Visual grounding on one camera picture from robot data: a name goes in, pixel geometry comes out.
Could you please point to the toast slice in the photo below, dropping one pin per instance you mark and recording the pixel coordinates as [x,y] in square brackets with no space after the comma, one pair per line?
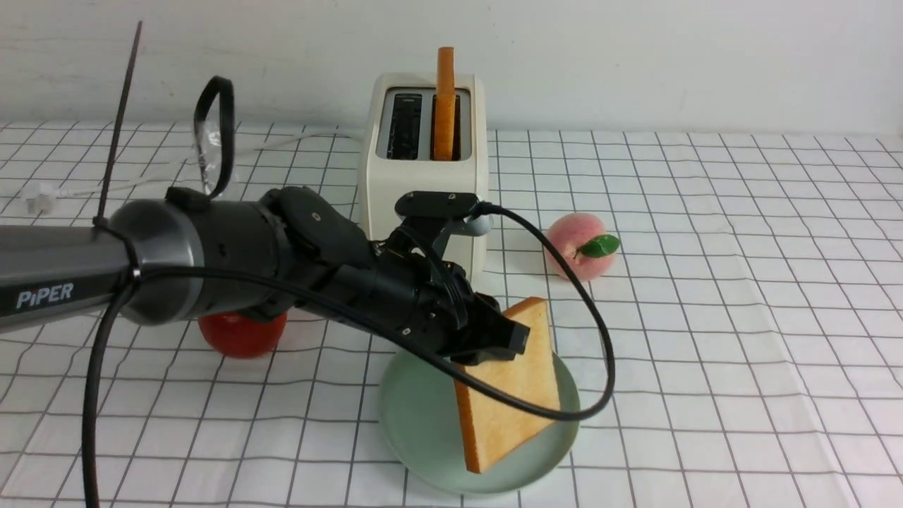
[445,105]
[492,430]

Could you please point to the cream white toaster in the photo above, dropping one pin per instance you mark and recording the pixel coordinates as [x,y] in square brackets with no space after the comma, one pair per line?
[395,158]

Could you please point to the white checkered tablecloth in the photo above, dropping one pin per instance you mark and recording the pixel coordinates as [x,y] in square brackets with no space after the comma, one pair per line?
[755,311]

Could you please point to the black cable tie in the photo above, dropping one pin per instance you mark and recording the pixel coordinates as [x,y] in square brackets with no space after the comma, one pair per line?
[99,219]

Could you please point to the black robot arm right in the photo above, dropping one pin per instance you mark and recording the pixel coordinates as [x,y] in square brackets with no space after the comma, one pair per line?
[192,257]

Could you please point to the red apple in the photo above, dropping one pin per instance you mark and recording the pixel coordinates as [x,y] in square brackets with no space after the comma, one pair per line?
[238,337]

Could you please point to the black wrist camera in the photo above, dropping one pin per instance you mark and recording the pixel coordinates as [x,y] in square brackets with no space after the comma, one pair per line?
[429,219]

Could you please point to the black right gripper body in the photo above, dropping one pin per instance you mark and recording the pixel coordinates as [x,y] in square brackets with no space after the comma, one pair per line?
[411,292]

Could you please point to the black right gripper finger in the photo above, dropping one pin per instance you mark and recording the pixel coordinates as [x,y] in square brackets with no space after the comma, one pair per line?
[497,341]

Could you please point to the green round plate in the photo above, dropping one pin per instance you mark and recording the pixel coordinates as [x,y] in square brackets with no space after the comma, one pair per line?
[420,423]

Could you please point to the pink peach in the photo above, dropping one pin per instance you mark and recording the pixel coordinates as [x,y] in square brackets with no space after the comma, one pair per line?
[582,240]

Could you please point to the white power plug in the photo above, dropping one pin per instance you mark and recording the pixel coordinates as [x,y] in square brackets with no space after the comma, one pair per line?
[39,198]

